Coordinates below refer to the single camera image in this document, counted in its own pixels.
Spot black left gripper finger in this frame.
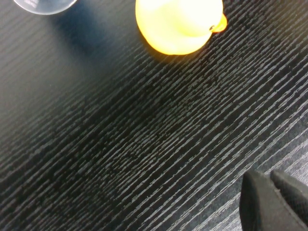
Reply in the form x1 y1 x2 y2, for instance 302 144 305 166
240 170 308 231

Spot yellow rubber duck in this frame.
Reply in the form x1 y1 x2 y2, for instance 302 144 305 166
135 0 228 56

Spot clear footed conical glass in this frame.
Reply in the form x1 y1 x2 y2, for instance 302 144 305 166
13 0 78 16

